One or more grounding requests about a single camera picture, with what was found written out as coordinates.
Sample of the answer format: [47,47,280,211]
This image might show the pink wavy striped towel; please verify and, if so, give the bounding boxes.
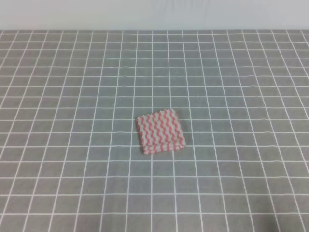
[136,109,186,155]

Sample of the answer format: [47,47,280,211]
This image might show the grey checked tablecloth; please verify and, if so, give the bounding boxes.
[0,30,309,232]

